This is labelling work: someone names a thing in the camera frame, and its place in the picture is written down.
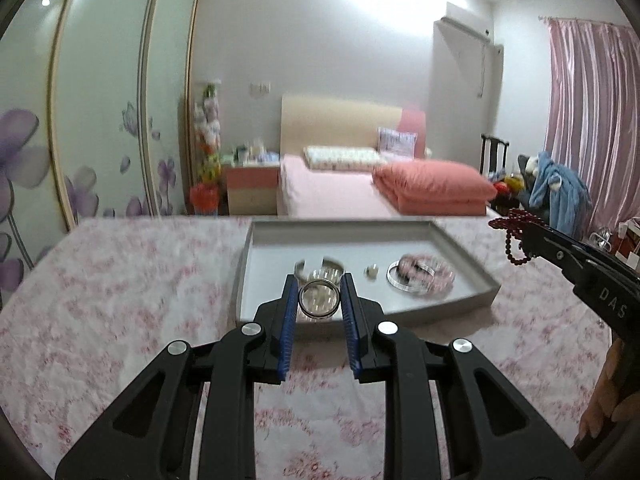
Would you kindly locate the thin silver bangle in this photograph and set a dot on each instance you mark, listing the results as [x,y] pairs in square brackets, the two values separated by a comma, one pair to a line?
[391,274]

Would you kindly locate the red basket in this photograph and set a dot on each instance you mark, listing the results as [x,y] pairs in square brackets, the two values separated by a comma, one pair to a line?
[204,199]

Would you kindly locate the pink curtain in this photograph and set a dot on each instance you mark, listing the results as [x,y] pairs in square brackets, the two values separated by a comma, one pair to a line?
[590,120]

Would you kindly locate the folded salmon pink quilt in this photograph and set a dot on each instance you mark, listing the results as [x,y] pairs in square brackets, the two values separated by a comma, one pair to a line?
[435,185]

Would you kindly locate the floral white pillow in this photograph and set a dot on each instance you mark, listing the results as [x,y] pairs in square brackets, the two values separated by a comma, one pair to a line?
[340,158]

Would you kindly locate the pink headboard panel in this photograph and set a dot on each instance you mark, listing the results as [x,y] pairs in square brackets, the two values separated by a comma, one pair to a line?
[414,125]

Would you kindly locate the blue plush garment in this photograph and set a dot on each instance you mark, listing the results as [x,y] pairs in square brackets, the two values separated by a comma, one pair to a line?
[560,190]

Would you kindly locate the beige headboard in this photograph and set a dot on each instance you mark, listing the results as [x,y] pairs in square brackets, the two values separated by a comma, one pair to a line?
[340,120]

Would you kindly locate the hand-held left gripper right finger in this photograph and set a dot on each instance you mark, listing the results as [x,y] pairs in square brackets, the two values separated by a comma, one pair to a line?
[352,330]

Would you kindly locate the bed with pink sheet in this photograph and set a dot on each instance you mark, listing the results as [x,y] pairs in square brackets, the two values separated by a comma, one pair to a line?
[320,190]

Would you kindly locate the white wall switch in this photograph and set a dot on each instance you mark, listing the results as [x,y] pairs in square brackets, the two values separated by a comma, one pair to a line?
[260,90]

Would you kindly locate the pink floral tablecloth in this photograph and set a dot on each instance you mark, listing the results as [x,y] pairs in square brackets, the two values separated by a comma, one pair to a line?
[125,285]

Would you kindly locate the dark wooden chair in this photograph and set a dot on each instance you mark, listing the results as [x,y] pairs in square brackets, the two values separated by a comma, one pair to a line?
[495,152]

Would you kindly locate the grey metal bangle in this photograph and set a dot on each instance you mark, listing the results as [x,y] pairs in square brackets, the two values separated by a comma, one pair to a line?
[320,314]

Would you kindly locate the red white box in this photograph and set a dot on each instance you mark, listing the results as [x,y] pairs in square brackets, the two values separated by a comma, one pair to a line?
[630,245]

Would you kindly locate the pink beige nightstand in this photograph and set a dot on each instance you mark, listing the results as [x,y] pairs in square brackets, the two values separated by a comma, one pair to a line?
[250,190]

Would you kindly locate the small lilac pillow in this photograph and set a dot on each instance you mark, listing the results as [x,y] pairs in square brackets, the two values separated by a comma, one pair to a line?
[397,141]

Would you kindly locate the hanging plush toys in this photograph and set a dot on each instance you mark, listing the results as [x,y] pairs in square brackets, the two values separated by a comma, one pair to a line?
[210,130]

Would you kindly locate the single pearl pendant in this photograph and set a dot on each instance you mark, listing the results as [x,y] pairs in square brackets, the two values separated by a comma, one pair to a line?
[372,271]

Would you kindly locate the person's right hand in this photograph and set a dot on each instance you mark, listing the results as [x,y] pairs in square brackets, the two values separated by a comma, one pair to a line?
[597,400]

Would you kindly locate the flower print wardrobe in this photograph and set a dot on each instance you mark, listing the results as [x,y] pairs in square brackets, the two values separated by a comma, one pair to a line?
[100,110]

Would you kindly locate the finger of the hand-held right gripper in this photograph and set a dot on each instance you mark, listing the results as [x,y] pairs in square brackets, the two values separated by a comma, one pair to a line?
[570,240]
[545,250]

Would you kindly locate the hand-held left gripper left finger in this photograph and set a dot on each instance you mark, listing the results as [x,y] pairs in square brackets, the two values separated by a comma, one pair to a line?
[287,325]

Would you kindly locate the grey cardboard tray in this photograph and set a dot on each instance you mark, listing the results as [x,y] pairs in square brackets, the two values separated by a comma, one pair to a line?
[280,260]

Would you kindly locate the red yellow plush toys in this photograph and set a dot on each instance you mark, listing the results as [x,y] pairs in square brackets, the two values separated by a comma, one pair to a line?
[510,185]

